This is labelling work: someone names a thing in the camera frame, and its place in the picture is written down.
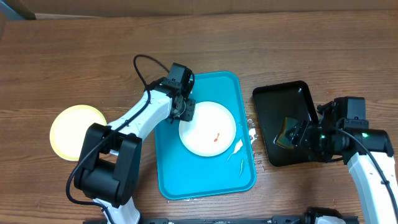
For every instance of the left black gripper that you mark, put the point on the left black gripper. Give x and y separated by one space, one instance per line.
188 116

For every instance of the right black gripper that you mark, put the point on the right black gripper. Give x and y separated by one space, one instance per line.
305 134

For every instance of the green and yellow sponge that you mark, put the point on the green and yellow sponge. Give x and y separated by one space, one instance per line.
285 137

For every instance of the light blue plate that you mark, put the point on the light blue plate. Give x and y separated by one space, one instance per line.
211 131

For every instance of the yellow-green plate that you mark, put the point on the yellow-green plate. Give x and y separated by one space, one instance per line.
68 130

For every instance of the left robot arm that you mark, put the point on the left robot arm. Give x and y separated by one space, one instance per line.
108 167

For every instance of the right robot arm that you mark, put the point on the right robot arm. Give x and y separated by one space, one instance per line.
367 152

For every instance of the black plastic tray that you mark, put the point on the black plastic tray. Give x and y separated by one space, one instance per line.
282 106

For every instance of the teal plastic tray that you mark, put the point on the teal plastic tray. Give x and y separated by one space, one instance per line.
183 174

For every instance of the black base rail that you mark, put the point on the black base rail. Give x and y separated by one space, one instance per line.
312 215

